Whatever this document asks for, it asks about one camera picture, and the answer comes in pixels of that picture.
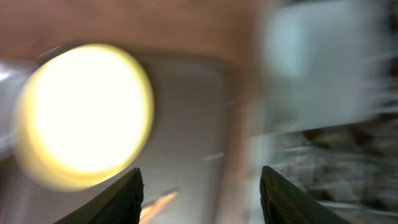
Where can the grey dishwasher rack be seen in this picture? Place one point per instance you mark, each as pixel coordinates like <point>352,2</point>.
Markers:
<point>349,169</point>

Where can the wooden chopstick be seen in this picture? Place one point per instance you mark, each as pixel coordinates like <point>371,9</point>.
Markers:
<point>148,212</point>

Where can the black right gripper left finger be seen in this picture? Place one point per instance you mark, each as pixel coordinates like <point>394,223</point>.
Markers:
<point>120,203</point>

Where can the brown serving tray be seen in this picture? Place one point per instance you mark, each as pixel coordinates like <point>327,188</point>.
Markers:
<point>195,108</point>

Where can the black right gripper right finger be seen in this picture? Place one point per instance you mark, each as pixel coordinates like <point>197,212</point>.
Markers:
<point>284,203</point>

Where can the light blue bowl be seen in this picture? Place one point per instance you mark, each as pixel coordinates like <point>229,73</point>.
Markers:
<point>324,63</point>

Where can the yellow plate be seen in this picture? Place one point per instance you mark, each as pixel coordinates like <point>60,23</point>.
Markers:
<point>83,117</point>

